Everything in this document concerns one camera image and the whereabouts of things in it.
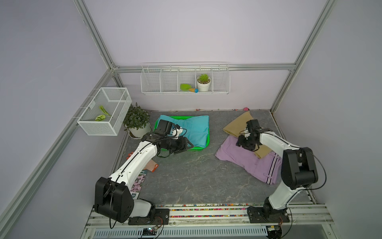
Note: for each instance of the red white work glove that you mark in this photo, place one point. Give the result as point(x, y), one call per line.
point(149, 162)

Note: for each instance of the white wire wall shelf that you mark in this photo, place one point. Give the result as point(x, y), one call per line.
point(166, 78)

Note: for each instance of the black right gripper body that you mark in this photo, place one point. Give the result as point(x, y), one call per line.
point(245, 142)

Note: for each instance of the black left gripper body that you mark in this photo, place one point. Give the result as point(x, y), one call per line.
point(174, 145)

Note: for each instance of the large green potted plant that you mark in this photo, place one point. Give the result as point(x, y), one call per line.
point(136, 121)

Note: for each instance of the aluminium front rail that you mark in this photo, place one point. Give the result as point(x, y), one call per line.
point(219, 221)

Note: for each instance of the small potted succulent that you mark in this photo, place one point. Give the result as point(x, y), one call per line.
point(203, 83)

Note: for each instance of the flower seed packet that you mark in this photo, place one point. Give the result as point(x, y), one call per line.
point(137, 185)

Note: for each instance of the green leaf toy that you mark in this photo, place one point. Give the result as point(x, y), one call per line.
point(105, 114)

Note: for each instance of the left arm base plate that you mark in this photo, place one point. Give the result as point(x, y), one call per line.
point(155, 217)

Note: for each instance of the white wire side basket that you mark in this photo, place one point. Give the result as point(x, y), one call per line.
point(116, 101)

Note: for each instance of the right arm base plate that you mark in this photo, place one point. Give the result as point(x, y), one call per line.
point(267, 215)

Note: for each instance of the green plastic basket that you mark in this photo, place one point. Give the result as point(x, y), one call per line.
point(206, 140)

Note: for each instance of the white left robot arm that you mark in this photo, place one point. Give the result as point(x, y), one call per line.
point(113, 198)

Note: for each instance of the tan folded pants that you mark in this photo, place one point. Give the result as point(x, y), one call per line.
point(238, 125)

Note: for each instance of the green toy shovel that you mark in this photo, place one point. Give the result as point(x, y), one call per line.
point(188, 88)

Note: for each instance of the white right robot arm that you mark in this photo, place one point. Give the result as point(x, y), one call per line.
point(298, 170)

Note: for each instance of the teal pants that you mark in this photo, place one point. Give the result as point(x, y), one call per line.
point(194, 128)

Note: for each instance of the purple pants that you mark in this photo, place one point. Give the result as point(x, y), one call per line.
point(265, 169)

